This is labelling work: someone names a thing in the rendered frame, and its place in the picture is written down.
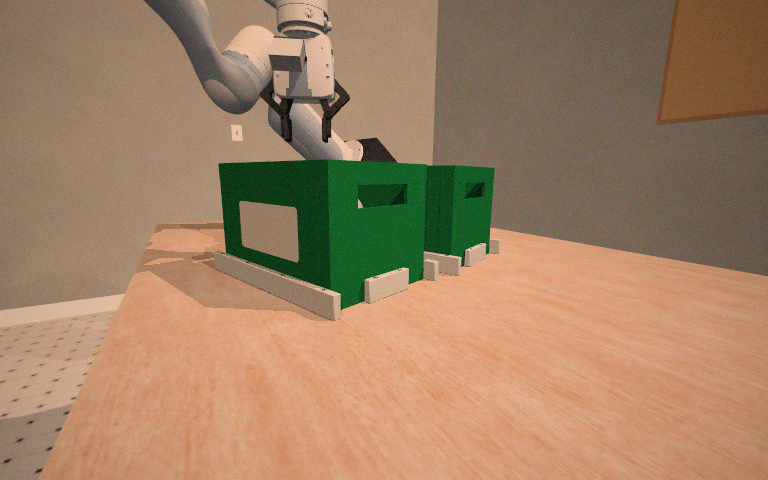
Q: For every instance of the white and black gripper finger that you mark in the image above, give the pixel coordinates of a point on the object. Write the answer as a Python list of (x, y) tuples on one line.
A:
[(282, 110), (329, 112)]

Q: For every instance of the green crate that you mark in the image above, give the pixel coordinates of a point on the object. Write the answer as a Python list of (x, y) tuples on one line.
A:
[(458, 208), (301, 218)]

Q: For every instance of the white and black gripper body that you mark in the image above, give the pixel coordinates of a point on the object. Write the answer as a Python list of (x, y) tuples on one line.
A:
[(316, 81)]

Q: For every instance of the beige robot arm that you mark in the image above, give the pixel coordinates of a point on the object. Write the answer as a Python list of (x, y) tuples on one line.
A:
[(234, 80)]

